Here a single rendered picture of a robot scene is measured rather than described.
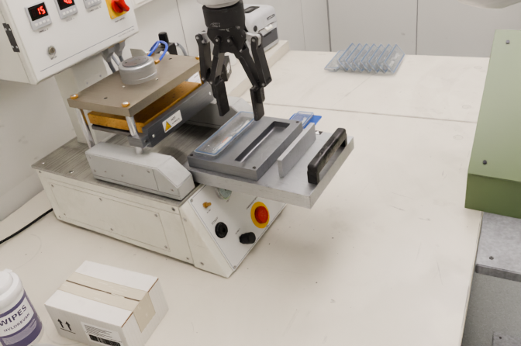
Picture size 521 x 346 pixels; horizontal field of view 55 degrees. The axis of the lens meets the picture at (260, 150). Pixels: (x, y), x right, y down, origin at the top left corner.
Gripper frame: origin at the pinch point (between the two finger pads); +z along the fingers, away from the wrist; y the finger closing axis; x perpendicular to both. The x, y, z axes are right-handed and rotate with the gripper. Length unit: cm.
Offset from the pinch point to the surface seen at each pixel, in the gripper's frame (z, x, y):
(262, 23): 16, 94, -47
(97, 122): 3.7, -9.5, -32.1
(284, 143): 8.8, 1.0, 8.4
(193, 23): 14, 86, -75
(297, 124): 8.1, 8.0, 8.2
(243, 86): 30, 66, -43
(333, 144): 6.8, 0.4, 19.5
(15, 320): 24, -46, -26
